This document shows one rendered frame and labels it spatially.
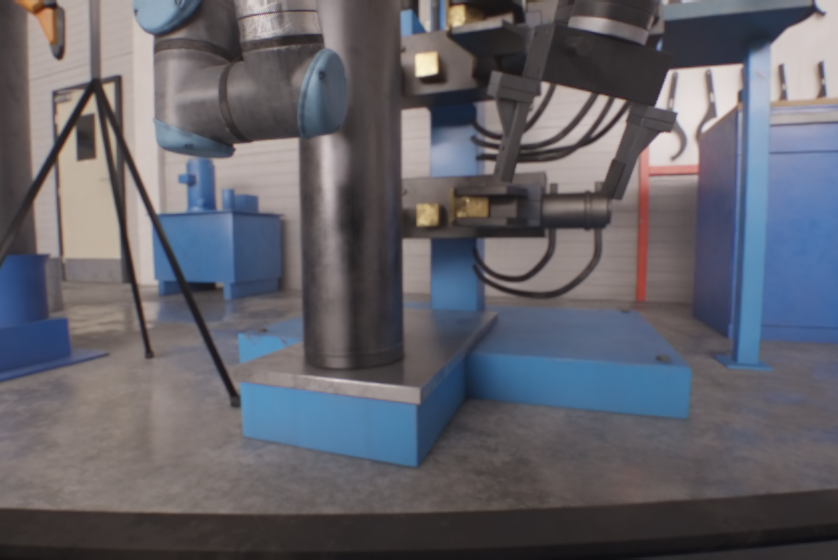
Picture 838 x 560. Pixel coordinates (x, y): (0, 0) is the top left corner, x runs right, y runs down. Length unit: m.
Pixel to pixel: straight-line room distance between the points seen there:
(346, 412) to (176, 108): 0.56
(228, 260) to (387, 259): 2.57
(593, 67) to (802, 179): 1.79
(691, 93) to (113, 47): 5.27
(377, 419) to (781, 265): 1.76
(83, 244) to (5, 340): 4.13
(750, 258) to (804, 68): 2.11
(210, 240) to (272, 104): 2.98
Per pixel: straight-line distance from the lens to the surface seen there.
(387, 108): 0.90
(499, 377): 1.12
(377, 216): 0.85
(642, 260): 3.20
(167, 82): 0.60
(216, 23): 0.63
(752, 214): 1.66
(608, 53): 0.48
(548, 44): 0.46
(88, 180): 5.81
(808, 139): 2.24
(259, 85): 0.53
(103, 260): 5.62
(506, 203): 1.15
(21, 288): 1.83
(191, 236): 3.60
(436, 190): 1.46
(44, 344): 1.87
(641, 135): 0.53
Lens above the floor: 0.39
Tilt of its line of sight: 5 degrees down
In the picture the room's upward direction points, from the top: straight up
